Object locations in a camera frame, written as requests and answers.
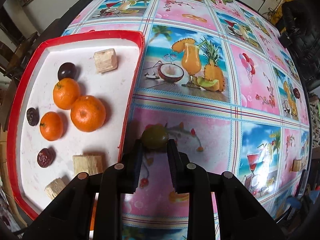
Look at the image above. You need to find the red rimmed white tray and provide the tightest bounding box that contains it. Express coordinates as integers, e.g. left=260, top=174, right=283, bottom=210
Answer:
left=7, top=30, right=145, bottom=219

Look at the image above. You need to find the dark red date in tray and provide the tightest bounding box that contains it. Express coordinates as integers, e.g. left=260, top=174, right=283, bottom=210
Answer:
left=26, top=107, right=40, bottom=126

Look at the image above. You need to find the dark date far right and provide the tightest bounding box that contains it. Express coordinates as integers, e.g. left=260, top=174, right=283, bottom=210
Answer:
left=293, top=88, right=300, bottom=99

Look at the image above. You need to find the person in black jacket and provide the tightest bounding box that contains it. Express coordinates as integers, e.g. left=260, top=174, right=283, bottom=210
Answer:
left=281, top=0, right=319, bottom=90

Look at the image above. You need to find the colourful fruit print tablecloth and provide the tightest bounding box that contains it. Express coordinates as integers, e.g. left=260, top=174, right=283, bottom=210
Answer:
left=63, top=0, right=312, bottom=239

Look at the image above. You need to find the beige sugarcane chunk front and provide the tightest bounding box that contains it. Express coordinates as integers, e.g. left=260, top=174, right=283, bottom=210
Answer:
left=73, top=155, right=103, bottom=176

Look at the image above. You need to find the beige sugarcane chunk in tray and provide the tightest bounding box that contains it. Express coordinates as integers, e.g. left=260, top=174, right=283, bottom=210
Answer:
left=93, top=48, right=118, bottom=73

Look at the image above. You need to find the green grape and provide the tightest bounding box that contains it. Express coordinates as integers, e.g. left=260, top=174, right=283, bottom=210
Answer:
left=141, top=125, right=169, bottom=150

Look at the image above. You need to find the orange tangerine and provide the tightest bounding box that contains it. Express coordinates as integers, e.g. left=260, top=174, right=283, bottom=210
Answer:
left=71, top=95, right=106, bottom=132
left=53, top=77, right=81, bottom=110
left=40, top=112, right=63, bottom=141

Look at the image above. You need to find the beige sugarcane chunk small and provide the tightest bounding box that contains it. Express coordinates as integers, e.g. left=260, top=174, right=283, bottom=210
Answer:
left=44, top=178, right=66, bottom=200

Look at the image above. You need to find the dark date near tray corner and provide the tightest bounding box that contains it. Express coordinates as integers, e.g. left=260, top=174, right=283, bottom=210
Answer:
left=37, top=148, right=55, bottom=168

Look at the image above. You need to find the dark wooden armchair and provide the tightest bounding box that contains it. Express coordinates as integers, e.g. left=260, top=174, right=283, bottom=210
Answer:
left=1, top=31, right=39, bottom=80

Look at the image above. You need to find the dark plum in tray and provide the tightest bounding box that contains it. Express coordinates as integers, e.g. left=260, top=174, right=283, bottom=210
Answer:
left=57, top=62, right=76, bottom=81

